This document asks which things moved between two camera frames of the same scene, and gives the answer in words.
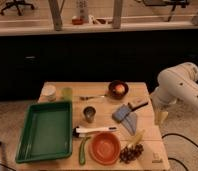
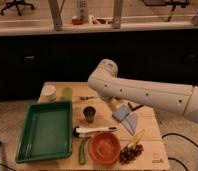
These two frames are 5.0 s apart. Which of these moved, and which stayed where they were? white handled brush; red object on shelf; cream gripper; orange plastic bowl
Moved: cream gripper
Stayed: white handled brush; red object on shelf; orange plastic bowl
